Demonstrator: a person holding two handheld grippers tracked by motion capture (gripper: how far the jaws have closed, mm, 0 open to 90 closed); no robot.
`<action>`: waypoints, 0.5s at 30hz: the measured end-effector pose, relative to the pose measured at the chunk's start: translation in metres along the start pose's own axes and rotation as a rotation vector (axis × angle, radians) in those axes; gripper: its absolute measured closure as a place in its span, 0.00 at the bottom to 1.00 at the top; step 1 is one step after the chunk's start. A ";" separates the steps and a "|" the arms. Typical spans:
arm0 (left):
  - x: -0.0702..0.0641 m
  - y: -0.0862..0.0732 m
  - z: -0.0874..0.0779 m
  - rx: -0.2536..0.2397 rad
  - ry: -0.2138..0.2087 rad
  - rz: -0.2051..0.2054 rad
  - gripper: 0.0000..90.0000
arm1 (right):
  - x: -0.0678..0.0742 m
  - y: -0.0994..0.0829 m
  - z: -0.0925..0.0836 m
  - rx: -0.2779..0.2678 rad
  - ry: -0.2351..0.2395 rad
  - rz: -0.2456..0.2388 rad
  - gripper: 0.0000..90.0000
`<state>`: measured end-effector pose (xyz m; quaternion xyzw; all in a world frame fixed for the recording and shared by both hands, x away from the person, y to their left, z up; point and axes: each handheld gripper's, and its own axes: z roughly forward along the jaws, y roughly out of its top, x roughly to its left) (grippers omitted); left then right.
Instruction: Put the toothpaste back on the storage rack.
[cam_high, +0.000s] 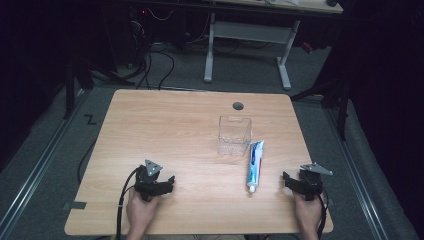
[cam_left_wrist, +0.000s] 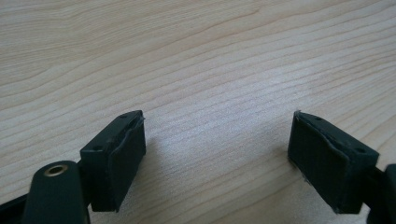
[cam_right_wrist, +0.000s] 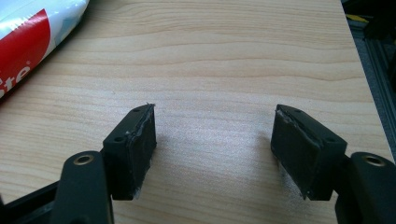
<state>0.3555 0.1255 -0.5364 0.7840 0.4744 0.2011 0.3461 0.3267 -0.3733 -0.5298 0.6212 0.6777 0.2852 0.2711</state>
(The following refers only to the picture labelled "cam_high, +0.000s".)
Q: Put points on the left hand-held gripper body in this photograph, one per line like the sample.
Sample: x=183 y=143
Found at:
x=150 y=186

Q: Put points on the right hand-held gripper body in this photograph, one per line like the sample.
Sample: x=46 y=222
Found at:
x=310 y=181

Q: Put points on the person's left hand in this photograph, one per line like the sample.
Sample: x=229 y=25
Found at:
x=141 y=211

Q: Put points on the person's right hand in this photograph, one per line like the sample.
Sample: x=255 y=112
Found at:
x=308 y=213

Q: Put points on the white and blue toothpaste tube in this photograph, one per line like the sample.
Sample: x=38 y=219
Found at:
x=255 y=163

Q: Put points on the clear plastic container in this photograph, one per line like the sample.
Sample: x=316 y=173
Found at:
x=234 y=135

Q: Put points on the grey tape strip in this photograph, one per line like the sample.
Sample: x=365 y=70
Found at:
x=75 y=205

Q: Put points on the black metal stand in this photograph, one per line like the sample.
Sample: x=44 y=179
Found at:
x=71 y=86
x=340 y=100

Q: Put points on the dark round table grommet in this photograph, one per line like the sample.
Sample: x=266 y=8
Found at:
x=238 y=106

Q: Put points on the white-framed wooden desk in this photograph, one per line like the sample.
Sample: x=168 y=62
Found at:
x=250 y=31

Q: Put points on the metal floor rail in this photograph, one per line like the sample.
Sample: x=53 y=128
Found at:
x=36 y=166
x=353 y=173

